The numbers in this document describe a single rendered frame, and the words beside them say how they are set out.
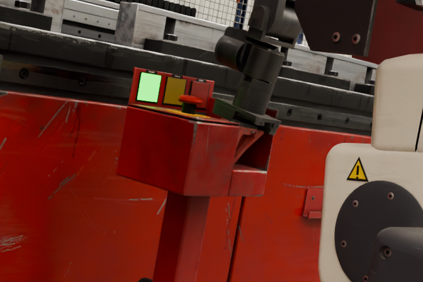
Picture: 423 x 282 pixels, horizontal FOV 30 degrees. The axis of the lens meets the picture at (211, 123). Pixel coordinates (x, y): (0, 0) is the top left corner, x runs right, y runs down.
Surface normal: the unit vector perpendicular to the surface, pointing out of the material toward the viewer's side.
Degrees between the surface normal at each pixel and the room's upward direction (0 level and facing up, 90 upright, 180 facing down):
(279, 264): 90
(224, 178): 90
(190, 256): 90
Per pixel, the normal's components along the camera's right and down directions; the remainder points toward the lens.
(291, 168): 0.72, 0.16
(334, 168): -0.74, -0.10
